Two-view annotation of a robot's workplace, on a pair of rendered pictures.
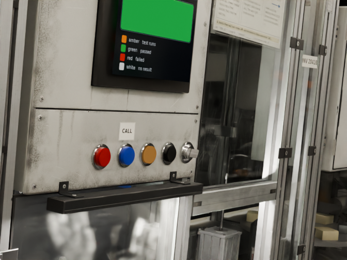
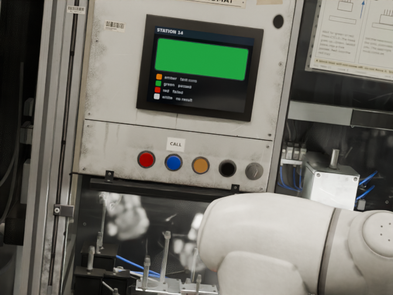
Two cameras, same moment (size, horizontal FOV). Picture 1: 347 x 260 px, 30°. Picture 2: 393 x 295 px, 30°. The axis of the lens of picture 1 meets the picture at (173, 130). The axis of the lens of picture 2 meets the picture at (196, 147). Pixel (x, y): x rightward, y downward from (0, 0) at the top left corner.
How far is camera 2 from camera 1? 1.17 m
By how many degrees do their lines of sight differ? 50
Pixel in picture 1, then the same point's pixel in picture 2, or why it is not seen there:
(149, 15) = (188, 58)
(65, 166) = (111, 161)
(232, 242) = not seen: outside the picture
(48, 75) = (95, 98)
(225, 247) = not seen: outside the picture
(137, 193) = (166, 190)
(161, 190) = (196, 194)
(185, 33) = (237, 72)
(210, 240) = not seen: outside the picture
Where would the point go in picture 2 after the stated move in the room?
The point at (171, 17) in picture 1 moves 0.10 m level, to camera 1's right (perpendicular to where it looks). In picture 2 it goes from (217, 59) to (249, 67)
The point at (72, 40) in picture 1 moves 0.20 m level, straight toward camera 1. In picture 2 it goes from (117, 76) to (40, 76)
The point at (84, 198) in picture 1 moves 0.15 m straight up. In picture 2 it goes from (110, 183) to (117, 115)
